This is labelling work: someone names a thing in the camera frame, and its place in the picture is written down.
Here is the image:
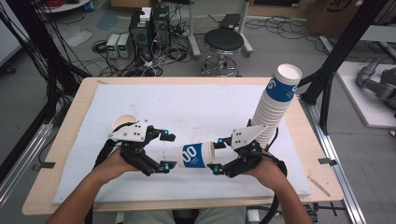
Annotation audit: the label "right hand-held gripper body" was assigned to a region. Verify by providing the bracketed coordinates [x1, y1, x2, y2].
[222, 124, 269, 179]

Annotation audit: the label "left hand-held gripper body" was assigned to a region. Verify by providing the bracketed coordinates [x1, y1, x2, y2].
[107, 119, 163, 177]

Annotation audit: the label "blue and white paper cup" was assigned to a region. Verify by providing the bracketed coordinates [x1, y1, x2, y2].
[111, 114, 139, 132]
[162, 141, 217, 170]

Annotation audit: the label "stack of white paper cups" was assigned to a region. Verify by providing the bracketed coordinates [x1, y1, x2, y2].
[251, 63, 303, 149]

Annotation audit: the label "person's left hand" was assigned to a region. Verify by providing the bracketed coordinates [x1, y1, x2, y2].
[92, 148, 138, 185]

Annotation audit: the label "person's right hand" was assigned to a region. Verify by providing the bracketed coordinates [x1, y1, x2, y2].
[246, 152, 288, 189]

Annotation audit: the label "white table mat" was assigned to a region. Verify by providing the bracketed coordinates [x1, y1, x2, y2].
[52, 83, 312, 204]

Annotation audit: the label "person's light trousers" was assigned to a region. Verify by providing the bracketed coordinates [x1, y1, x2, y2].
[120, 206, 247, 224]

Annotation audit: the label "small white adapter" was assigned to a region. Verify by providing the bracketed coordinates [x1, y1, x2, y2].
[246, 208, 261, 223]

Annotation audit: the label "thin wooden stick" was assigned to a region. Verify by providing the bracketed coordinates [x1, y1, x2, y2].
[307, 175, 332, 198]

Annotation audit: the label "black tape piece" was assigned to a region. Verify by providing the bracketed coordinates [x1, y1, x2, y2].
[318, 157, 338, 166]
[31, 161, 56, 171]

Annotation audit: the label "grey bench power supply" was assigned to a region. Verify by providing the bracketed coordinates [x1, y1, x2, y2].
[117, 33, 134, 59]
[106, 33, 120, 59]

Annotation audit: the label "white stand leg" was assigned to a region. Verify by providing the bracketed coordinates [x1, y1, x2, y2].
[234, 0, 255, 58]
[186, 0, 202, 61]

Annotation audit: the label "black round stool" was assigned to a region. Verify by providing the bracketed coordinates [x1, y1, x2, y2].
[200, 28, 246, 77]

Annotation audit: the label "black computer tower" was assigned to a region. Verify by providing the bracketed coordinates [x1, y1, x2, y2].
[129, 10, 153, 57]
[151, 5, 172, 48]

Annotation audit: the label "black flat device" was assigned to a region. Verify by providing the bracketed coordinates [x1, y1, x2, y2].
[219, 13, 242, 30]

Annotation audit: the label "small white box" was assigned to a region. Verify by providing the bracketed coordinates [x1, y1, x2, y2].
[139, 7, 152, 22]

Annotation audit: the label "clear plastic bag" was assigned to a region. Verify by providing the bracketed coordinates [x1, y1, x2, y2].
[59, 24, 93, 49]

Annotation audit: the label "white floor board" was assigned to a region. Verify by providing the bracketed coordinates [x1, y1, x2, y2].
[335, 61, 396, 129]

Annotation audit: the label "cardboard box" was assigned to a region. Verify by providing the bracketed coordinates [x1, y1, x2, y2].
[110, 0, 157, 8]
[306, 0, 365, 38]

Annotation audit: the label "round white table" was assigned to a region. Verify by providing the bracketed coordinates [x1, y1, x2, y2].
[35, 0, 92, 14]

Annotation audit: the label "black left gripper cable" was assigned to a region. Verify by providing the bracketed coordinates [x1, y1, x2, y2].
[92, 120, 138, 170]

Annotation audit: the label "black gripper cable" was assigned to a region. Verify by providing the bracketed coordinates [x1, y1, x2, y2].
[264, 154, 289, 224]
[92, 120, 138, 170]

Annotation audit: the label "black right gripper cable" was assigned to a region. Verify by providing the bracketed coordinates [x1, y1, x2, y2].
[264, 154, 289, 224]

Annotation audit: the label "tangle of floor cables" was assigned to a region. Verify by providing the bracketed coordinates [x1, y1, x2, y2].
[92, 29, 194, 77]

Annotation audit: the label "aluminium rail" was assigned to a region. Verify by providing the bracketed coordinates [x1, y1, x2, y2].
[0, 122, 54, 208]
[300, 96, 368, 224]

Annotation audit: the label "black floor cables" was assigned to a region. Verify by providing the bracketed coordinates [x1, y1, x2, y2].
[246, 15, 328, 43]

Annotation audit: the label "black frame post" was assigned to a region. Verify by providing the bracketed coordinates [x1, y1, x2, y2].
[300, 0, 390, 135]
[6, 0, 92, 125]

